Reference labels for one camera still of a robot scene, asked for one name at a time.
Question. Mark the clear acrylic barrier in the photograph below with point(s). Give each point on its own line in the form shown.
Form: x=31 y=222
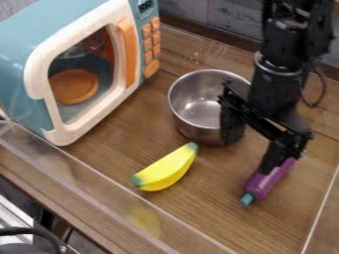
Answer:
x=118 y=219

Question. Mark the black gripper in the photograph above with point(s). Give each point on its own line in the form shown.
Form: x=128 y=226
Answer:
x=264 y=105

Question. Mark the blue toy microwave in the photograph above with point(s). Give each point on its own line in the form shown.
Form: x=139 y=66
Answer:
x=104 y=36

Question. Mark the yellow toy banana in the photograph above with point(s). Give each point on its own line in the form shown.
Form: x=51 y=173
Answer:
x=166 y=171

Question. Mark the orange microwave turntable plate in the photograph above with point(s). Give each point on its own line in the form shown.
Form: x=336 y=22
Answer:
x=73 y=86

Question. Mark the silver metal pot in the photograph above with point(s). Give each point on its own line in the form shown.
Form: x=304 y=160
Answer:
x=194 y=102

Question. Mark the purple toy eggplant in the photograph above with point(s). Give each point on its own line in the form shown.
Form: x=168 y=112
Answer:
x=259 y=183

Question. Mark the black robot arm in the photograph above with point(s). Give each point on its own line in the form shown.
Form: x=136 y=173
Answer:
x=296 y=36

